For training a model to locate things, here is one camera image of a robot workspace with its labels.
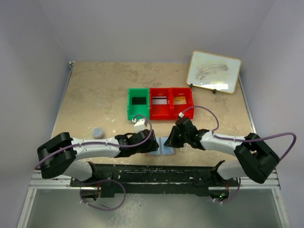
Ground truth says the pink leather card holder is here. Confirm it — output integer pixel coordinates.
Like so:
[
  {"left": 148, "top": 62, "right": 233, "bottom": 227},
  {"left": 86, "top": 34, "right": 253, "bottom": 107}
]
[{"left": 145, "top": 137, "right": 176, "bottom": 156}]

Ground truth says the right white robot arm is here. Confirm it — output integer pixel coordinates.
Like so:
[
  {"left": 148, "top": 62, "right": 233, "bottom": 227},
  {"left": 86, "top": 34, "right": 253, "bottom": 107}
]
[{"left": 164, "top": 117, "right": 280, "bottom": 184}]

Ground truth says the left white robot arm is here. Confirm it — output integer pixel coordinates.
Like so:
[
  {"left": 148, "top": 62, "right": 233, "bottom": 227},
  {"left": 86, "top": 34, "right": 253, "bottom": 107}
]
[{"left": 35, "top": 129, "right": 159, "bottom": 181}]

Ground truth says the gold card in red bin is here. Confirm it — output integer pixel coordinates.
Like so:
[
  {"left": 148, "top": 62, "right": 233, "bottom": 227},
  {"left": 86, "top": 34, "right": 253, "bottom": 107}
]
[{"left": 173, "top": 96, "right": 187, "bottom": 105}]

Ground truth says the black card in green bin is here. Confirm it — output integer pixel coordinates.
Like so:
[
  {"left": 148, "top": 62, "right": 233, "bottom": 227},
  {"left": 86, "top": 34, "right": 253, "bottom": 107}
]
[{"left": 132, "top": 96, "right": 147, "bottom": 105}]

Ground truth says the white card in red bin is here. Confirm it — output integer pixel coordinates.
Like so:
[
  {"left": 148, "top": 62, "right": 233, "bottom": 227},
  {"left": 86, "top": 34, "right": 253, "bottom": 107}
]
[{"left": 152, "top": 96, "right": 168, "bottom": 105}]

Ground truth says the right red plastic bin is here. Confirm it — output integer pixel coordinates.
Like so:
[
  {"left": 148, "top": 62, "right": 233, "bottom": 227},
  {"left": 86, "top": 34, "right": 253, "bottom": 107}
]
[{"left": 171, "top": 87, "right": 194, "bottom": 119}]

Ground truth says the red plastic bin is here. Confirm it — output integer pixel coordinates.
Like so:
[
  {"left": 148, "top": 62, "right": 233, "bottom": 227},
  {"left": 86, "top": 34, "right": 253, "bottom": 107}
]
[
  {"left": 150, "top": 87, "right": 171, "bottom": 120},
  {"left": 171, "top": 87, "right": 194, "bottom": 119}
]

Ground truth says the green plastic bin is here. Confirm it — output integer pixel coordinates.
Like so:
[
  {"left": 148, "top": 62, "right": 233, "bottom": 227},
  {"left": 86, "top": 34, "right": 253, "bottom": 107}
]
[{"left": 127, "top": 88, "right": 150, "bottom": 121}]

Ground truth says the clear jar of paper clips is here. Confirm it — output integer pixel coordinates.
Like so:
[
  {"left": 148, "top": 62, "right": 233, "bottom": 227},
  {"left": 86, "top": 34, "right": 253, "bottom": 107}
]
[{"left": 91, "top": 127, "right": 105, "bottom": 139}]

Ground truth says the middle red plastic bin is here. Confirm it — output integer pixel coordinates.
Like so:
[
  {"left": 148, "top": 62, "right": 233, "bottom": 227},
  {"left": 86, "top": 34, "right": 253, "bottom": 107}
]
[{"left": 150, "top": 87, "right": 171, "bottom": 120}]

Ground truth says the small framed whiteboard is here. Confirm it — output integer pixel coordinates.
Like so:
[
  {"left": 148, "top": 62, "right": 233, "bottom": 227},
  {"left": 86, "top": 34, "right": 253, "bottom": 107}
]
[{"left": 186, "top": 50, "right": 242, "bottom": 94}]

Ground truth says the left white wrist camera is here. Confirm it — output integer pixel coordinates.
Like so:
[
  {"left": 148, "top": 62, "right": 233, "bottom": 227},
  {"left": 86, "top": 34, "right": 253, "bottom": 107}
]
[{"left": 133, "top": 119, "right": 147, "bottom": 132}]

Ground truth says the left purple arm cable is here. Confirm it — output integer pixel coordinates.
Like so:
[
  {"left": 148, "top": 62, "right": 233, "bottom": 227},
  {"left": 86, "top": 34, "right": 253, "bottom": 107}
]
[{"left": 35, "top": 114, "right": 153, "bottom": 171}]

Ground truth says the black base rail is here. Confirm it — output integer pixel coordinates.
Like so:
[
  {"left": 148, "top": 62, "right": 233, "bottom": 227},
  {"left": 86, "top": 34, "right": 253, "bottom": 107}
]
[{"left": 70, "top": 164, "right": 238, "bottom": 198}]

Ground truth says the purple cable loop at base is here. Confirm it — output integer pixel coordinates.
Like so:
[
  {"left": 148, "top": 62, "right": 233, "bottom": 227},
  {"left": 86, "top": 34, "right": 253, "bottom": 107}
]
[{"left": 79, "top": 177, "right": 128, "bottom": 211}]

